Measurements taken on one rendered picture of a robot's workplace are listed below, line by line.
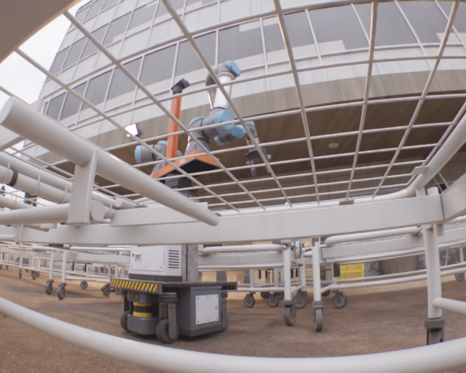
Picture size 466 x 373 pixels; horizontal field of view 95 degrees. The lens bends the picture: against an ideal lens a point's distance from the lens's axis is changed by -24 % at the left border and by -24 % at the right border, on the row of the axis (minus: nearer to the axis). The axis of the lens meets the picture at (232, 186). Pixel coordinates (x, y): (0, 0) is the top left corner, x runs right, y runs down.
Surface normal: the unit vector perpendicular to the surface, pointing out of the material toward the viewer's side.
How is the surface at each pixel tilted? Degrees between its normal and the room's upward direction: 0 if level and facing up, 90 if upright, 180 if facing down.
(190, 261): 90
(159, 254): 90
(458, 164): 90
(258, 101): 90
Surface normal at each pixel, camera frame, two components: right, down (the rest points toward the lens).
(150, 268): -0.58, -0.25
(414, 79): -0.34, -0.29
